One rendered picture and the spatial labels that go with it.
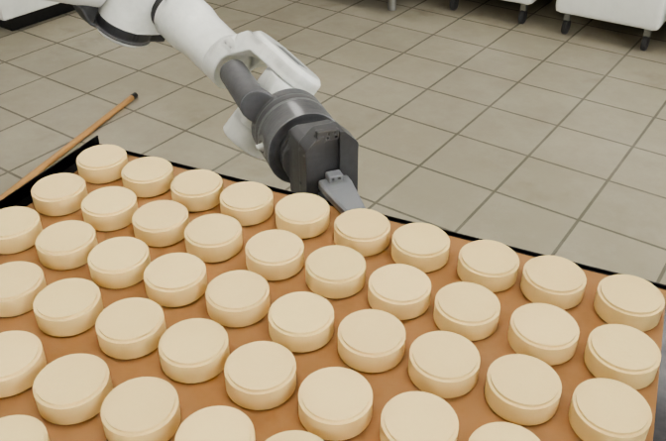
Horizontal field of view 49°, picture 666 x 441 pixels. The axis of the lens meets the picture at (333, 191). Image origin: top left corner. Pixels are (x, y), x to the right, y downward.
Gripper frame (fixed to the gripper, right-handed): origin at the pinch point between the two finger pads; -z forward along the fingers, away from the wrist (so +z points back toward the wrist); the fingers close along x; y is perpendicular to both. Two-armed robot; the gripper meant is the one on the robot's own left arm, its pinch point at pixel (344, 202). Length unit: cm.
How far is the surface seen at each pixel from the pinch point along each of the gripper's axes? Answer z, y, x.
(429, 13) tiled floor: 297, 171, -101
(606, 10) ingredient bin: 223, 228, -83
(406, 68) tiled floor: 232, 125, -101
